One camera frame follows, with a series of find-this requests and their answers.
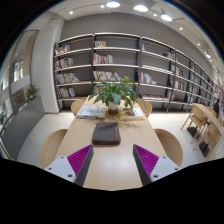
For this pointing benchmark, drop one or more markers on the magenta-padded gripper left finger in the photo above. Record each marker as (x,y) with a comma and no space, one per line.
(63,166)

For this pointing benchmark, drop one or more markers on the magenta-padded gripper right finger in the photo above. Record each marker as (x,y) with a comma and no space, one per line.
(160,166)

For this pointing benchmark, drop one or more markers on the zigzag striped brown towel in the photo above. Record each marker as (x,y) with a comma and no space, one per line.
(106,133)

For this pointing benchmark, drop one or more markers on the light wooden round-back chair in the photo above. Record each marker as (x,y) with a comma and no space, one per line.
(77,106)
(171,146)
(146,107)
(51,148)

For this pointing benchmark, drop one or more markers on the grey low counter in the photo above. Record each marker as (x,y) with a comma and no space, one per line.
(20,126)

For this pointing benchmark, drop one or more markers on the wooden slatted chairs group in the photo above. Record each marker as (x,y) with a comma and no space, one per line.
(200,123)

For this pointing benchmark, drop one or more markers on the yellow picture book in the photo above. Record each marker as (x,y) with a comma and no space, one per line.
(131,114)

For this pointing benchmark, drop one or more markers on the large white book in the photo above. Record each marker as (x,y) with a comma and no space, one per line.
(90,112)

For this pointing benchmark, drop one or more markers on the small green floor plant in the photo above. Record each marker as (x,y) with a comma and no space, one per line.
(32,91)

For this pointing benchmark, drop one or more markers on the green potted plant white pot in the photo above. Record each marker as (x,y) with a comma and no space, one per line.
(115,93)

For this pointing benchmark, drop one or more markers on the dark metal bookshelf unit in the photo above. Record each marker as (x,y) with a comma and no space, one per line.
(83,71)

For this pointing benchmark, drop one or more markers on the round ceiling lights group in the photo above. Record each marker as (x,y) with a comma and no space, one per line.
(140,8)

